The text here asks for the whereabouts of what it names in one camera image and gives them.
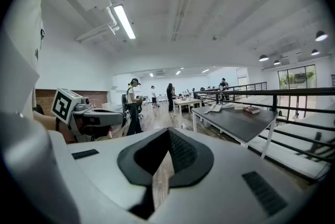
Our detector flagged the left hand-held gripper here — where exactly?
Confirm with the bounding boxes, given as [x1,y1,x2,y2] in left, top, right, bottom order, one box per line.
[50,87,127,143]

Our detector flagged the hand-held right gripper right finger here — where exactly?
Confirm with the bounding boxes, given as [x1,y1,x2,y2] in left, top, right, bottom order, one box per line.
[148,127,318,224]

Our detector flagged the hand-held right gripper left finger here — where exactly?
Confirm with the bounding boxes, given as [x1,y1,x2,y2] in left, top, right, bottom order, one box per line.
[49,127,170,224]

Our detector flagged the person's left forearm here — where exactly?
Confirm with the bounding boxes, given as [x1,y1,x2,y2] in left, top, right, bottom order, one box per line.
[33,110,76,144]

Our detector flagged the black office chair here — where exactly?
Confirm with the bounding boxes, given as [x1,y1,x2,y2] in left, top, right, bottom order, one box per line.
[121,93,144,120]

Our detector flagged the dark top desk white legs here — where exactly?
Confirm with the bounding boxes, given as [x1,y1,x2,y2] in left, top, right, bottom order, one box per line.
[191,104,278,160]

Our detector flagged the white table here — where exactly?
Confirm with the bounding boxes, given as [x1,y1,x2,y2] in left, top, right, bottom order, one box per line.
[173,97,204,117]

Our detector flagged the white desk telephone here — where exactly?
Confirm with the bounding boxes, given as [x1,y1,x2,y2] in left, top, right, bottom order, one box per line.
[204,103,224,115]

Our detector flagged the red book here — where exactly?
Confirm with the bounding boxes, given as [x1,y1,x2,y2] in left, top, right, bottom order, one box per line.
[242,106,261,115]

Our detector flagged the white ceiling pipes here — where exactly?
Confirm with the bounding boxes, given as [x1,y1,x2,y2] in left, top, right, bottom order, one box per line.
[74,6,120,44]

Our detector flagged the long ceiling tube light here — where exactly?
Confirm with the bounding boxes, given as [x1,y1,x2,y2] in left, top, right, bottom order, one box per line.
[113,4,137,40]

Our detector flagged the black metal railing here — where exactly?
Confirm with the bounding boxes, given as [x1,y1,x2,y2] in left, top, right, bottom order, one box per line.
[193,81,335,164]

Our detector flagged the large glass window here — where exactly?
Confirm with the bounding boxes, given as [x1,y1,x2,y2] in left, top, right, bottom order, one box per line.
[277,64,318,119]

